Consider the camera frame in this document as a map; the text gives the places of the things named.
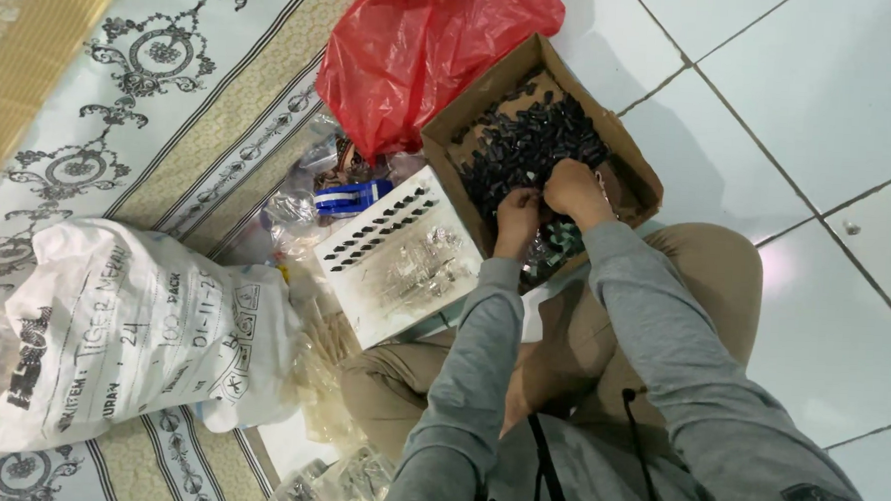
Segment person's left hand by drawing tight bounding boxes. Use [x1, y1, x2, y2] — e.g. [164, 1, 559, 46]
[493, 186, 545, 262]

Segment person's right hand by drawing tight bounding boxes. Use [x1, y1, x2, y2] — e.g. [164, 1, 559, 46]
[541, 157, 619, 233]

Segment heap of small black parts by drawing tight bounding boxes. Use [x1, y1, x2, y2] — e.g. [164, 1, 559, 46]
[447, 65, 616, 227]

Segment clear bag of black parts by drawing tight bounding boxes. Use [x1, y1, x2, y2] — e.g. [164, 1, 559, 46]
[521, 218, 589, 288]

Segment brown cardboard box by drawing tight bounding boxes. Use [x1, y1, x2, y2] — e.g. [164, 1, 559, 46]
[414, 29, 671, 300]

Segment pile of small clear parts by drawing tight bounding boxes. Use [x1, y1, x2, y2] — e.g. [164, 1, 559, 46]
[383, 224, 468, 309]

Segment white perforated tray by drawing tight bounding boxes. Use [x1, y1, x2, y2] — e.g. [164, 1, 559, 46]
[309, 161, 489, 356]

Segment row of black parts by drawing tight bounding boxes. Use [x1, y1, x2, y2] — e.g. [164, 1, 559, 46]
[323, 182, 440, 277]

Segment red plastic bag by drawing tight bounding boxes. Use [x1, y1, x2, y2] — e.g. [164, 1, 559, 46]
[312, 0, 567, 172]

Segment blue tape dispenser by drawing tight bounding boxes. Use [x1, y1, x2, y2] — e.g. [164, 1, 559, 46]
[313, 176, 396, 221]

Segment clear plastic bags with contents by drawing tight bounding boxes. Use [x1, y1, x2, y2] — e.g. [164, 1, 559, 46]
[258, 115, 430, 266]

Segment heap of clear plastic packets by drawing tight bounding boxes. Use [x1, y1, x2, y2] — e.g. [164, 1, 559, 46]
[287, 274, 385, 451]

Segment patterned floor mat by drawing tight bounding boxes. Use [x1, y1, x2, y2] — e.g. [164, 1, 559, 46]
[0, 0, 375, 501]

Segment white woven sack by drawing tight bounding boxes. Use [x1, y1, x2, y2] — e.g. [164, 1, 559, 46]
[0, 214, 311, 473]

